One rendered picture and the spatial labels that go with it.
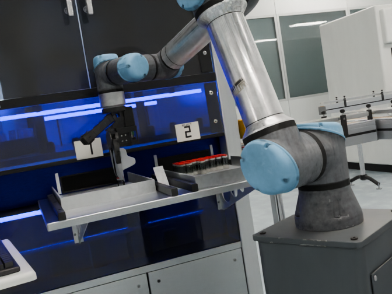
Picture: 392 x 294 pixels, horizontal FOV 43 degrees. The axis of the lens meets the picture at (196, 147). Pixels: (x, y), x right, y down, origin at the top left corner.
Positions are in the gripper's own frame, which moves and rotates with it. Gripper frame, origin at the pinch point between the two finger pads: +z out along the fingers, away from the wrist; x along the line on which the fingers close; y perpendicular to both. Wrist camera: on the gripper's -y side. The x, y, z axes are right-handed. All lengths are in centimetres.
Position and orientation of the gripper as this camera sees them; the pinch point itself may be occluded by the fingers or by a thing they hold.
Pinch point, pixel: (118, 175)
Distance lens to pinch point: 149.2
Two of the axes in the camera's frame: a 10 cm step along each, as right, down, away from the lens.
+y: 9.3, -1.7, 3.4
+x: -3.4, -0.1, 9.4
